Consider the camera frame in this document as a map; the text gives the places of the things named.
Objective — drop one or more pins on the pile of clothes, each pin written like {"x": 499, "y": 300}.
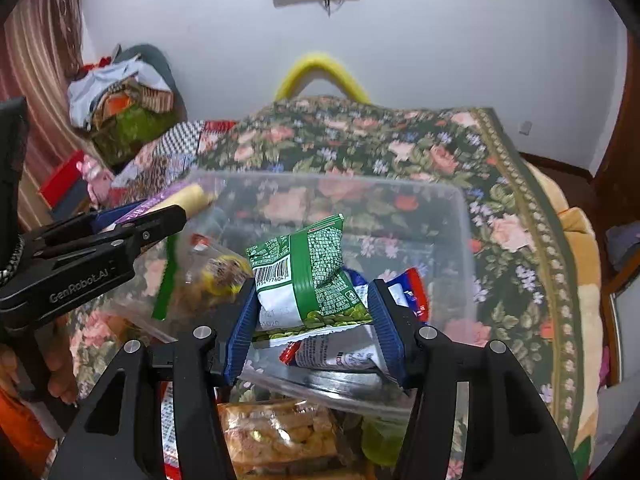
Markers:
{"x": 130, "y": 105}

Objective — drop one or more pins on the light green packet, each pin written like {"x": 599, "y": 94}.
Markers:
{"x": 380, "y": 440}

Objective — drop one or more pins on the floral blanket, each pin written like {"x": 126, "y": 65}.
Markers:
{"x": 400, "y": 145}

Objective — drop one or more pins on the clear peanut packet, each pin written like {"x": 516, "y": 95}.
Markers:
{"x": 277, "y": 435}

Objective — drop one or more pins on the checkered cloth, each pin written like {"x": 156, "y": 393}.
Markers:
{"x": 175, "y": 145}

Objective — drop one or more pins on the wooden chair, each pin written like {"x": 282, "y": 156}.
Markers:
{"x": 622, "y": 270}

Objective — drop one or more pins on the striped curtain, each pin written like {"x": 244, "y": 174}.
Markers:
{"x": 35, "y": 60}

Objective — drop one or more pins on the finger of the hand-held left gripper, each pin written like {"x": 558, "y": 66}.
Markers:
{"x": 155, "y": 225}

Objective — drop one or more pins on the green snack packet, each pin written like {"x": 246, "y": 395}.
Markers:
{"x": 320, "y": 280}

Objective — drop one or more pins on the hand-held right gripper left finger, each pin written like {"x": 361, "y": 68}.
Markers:
{"x": 244, "y": 322}

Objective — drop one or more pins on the red box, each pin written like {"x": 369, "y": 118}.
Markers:
{"x": 62, "y": 180}

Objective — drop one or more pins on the clear snack bag green strip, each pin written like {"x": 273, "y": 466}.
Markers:
{"x": 210, "y": 280}

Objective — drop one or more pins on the red white blue snack packet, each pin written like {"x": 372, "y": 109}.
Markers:
{"x": 407, "y": 292}

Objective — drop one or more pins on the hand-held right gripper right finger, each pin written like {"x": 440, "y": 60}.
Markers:
{"x": 389, "y": 332}

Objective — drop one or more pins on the pink cloth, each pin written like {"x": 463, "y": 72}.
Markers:
{"x": 97, "y": 180}

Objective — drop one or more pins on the person's left hand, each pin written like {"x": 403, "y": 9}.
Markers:
{"x": 64, "y": 365}

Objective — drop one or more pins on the clear plastic container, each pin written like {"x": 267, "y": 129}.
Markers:
{"x": 440, "y": 240}

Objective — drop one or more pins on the orange cloth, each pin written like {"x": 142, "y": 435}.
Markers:
{"x": 22, "y": 435}

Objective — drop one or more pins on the purple snack packet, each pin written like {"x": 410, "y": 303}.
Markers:
{"x": 187, "y": 197}

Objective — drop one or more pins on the wall socket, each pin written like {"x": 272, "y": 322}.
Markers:
{"x": 525, "y": 127}

